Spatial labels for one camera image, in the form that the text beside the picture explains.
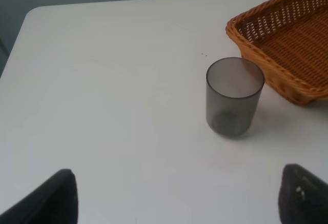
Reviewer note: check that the translucent grey plastic cup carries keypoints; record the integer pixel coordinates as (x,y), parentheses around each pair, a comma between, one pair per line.
(233,89)

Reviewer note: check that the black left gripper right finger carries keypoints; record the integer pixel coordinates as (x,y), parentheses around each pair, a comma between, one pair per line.
(302,196)

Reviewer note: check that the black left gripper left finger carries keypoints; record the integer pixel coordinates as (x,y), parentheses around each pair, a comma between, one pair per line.
(54,201)

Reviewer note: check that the brown wicker basket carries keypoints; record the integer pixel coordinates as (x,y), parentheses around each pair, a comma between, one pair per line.
(287,39)

